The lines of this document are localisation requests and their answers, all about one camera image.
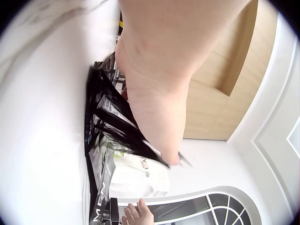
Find person's left hand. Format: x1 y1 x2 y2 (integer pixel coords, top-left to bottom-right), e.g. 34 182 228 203
114 0 259 167

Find person's right hand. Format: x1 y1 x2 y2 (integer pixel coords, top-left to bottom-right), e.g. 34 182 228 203
121 198 155 225

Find person's right fingers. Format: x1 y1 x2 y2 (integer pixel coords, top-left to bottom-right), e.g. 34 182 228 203
121 198 147 225

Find person's left thumb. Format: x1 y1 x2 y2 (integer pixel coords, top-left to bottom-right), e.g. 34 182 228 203
143 110 188 167

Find black plastic bag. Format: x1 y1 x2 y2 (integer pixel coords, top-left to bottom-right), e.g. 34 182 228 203
85 54 194 169

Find white printed carton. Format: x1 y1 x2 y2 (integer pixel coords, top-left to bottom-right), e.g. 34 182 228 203
109 152 171 199

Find black box with grey lettering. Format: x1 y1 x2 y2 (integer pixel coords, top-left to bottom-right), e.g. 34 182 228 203
87 150 123 224

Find arched white-framed window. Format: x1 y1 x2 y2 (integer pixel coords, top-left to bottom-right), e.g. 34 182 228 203
141 186 262 225

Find light wooden cabinet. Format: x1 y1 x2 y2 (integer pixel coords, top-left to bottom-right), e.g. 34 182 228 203
183 0 279 141

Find yellow and black object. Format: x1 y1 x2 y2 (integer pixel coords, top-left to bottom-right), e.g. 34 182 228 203
119 11 125 35

